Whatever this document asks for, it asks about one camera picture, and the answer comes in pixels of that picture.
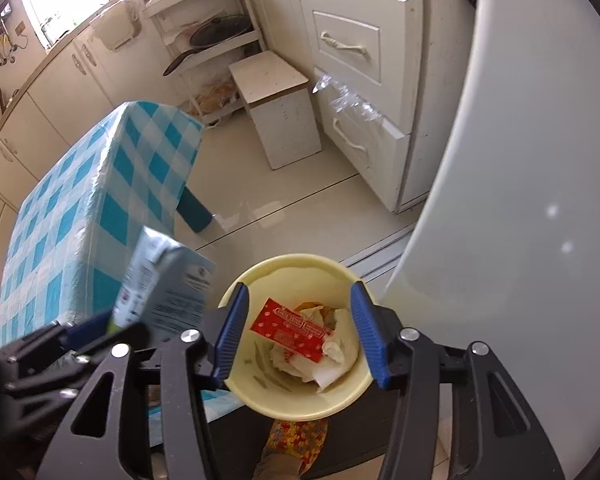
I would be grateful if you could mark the black frying pan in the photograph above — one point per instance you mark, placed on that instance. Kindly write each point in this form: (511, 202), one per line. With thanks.
(210, 34)

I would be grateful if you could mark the small white wooden stool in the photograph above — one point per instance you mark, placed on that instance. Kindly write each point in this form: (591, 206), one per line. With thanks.
(276, 97)

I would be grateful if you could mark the colourful slipper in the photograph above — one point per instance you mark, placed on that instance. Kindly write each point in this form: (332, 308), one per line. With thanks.
(291, 449)

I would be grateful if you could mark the clear plastic bag on drawer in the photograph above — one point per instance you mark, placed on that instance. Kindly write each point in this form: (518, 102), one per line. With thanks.
(345, 99)

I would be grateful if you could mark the white paper napkin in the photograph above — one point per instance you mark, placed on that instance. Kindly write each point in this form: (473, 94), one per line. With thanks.
(340, 348)

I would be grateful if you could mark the white refrigerator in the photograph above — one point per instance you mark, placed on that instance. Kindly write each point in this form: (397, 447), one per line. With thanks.
(507, 249)

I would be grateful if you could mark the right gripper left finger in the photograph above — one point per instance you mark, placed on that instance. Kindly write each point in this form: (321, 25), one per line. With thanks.
(231, 323)

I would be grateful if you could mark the grey milk carton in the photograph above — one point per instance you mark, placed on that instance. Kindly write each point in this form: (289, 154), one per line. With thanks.
(166, 287)

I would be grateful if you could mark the white drawer cabinet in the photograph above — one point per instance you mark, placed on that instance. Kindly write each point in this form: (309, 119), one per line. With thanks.
(408, 58)

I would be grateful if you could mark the red snack wrapper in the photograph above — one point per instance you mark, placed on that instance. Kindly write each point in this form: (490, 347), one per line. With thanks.
(291, 330)

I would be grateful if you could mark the blue checkered tablecloth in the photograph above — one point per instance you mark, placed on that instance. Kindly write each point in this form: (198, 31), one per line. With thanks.
(76, 231)

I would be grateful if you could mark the white lower kitchen cabinets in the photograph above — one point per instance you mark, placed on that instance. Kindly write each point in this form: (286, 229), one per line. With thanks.
(78, 84)

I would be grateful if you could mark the white shelf rack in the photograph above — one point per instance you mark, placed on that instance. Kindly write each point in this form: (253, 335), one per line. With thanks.
(204, 77)

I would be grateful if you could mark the yellow plastic trash bucket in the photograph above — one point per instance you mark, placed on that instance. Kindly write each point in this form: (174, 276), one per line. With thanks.
(291, 280)

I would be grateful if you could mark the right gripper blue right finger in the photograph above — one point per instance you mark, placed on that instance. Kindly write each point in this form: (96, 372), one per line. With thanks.
(376, 333)

